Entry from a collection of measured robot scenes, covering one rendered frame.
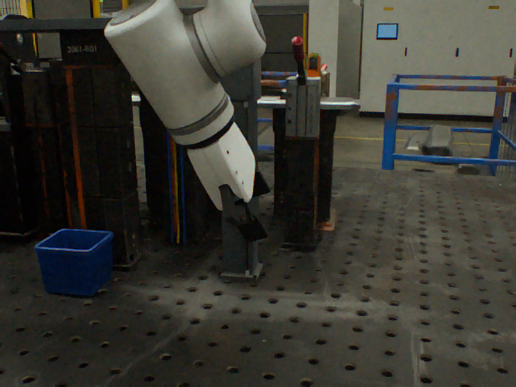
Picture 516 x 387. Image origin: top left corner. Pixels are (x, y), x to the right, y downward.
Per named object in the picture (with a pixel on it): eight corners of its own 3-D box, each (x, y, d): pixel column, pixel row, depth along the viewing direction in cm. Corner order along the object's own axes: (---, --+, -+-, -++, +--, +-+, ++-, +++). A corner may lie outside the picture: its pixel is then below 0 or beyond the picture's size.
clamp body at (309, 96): (323, 236, 117) (329, 76, 107) (320, 254, 106) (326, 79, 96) (282, 233, 118) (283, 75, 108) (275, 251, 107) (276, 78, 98)
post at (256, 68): (262, 265, 101) (263, 34, 89) (256, 281, 93) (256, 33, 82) (226, 262, 102) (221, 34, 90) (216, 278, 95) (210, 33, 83)
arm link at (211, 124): (171, 99, 66) (183, 117, 68) (157, 137, 59) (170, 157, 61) (228, 77, 63) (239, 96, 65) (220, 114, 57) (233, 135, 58)
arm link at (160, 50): (230, 74, 63) (166, 104, 65) (177, -24, 56) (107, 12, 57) (232, 107, 57) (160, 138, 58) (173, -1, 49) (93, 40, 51)
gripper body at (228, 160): (183, 108, 67) (221, 170, 74) (168, 154, 60) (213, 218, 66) (233, 89, 65) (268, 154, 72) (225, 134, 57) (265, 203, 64)
